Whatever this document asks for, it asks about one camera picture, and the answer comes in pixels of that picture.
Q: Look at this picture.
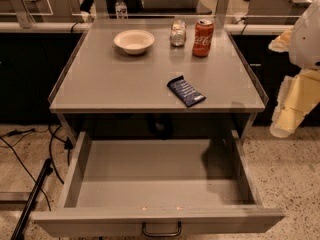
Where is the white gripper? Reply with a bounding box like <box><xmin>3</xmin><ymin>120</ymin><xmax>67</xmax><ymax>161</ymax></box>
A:
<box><xmin>268</xmin><ymin>29</ymin><xmax>320</xmax><ymax>138</ymax></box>

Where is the blue rxbar blueberry wrapper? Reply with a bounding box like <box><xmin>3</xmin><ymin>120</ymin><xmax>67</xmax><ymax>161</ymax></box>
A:
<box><xmin>167</xmin><ymin>75</ymin><xmax>206</xmax><ymax>107</ymax></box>

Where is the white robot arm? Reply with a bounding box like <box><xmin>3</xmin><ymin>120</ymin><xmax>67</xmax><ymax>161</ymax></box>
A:
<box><xmin>269</xmin><ymin>0</ymin><xmax>320</xmax><ymax>138</ymax></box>

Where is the grey open drawer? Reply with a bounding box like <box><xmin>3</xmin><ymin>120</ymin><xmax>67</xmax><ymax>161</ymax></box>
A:
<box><xmin>32</xmin><ymin>131</ymin><xmax>284</xmax><ymax>237</ymax></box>

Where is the red coca-cola can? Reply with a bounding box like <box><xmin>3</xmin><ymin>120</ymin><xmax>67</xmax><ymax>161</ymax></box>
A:
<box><xmin>192</xmin><ymin>19</ymin><xmax>214</xmax><ymax>57</ymax></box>

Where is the clear glass jar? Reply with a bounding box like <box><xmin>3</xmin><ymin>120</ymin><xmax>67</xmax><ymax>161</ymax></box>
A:
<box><xmin>170</xmin><ymin>20</ymin><xmax>186</xmax><ymax>47</ymax></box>

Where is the white bowl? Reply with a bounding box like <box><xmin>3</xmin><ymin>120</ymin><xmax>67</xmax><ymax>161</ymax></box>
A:
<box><xmin>114</xmin><ymin>30</ymin><xmax>155</xmax><ymax>55</ymax></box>

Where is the grey cabinet table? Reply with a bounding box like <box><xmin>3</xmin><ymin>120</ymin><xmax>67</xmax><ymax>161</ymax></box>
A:
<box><xmin>50</xmin><ymin>18</ymin><xmax>268</xmax><ymax>128</ymax></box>

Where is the clear water bottle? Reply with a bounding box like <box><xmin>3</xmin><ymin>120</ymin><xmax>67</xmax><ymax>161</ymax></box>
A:
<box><xmin>115</xmin><ymin>0</ymin><xmax>128</xmax><ymax>19</ymax></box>

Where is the black bar on floor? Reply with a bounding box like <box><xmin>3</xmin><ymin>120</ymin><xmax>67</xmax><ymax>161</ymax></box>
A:
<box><xmin>10</xmin><ymin>158</ymin><xmax>53</xmax><ymax>240</ymax></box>

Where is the dark metal drawer handle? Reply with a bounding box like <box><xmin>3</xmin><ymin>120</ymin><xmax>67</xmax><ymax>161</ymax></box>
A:
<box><xmin>141</xmin><ymin>222</ymin><xmax>182</xmax><ymax>238</ymax></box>

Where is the black floor cable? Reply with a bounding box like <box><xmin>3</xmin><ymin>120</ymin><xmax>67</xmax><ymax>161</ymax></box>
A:
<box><xmin>0</xmin><ymin>123</ymin><xmax>73</xmax><ymax>212</ymax></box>

